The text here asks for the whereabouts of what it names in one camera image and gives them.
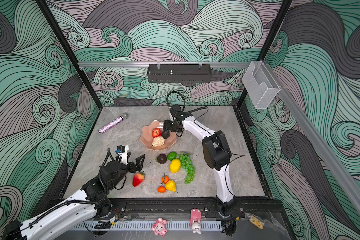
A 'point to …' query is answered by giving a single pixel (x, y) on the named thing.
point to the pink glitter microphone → (117, 121)
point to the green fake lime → (172, 155)
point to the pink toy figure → (159, 227)
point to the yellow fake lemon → (175, 166)
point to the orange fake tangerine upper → (166, 179)
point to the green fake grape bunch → (188, 165)
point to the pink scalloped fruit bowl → (146, 138)
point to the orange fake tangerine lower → (161, 189)
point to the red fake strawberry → (138, 178)
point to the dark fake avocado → (165, 134)
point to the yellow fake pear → (170, 185)
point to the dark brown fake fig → (162, 158)
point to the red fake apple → (156, 132)
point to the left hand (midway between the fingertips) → (138, 153)
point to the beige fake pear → (158, 141)
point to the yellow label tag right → (257, 222)
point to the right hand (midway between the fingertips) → (167, 128)
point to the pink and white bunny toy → (195, 220)
